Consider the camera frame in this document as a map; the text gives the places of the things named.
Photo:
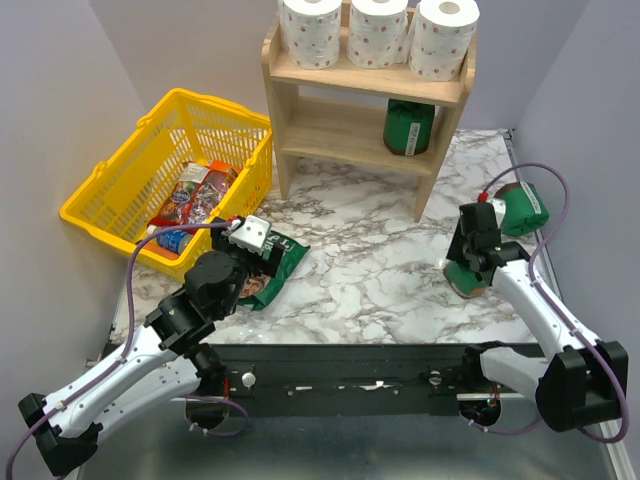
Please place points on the wooden two-tier shelf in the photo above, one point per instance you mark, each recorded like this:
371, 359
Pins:
336, 131

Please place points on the yellow plastic shopping basket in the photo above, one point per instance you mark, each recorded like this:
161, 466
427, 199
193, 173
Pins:
116, 202

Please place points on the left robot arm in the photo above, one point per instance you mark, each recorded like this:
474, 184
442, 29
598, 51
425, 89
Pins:
162, 359

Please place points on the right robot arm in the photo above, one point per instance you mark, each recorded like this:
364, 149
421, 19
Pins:
580, 380

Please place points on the green chip bag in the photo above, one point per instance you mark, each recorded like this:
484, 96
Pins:
260, 291

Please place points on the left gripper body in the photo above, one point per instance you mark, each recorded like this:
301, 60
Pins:
250, 263

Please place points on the green roll brown end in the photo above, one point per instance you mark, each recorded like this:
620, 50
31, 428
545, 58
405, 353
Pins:
408, 126

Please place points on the red candy bag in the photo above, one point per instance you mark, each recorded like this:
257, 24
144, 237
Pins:
196, 194

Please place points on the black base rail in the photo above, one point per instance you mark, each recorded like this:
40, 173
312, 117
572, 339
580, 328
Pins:
338, 380

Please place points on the floral paper towel roll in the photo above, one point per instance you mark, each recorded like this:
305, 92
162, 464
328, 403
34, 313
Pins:
378, 33
441, 32
311, 31

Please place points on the blue label bottle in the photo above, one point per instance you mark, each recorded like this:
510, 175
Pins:
174, 241

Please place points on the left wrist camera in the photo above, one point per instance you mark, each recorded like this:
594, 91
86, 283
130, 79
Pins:
249, 233

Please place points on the orange snack packet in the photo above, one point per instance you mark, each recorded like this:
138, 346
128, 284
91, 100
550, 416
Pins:
225, 168

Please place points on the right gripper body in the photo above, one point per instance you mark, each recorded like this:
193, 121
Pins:
459, 246

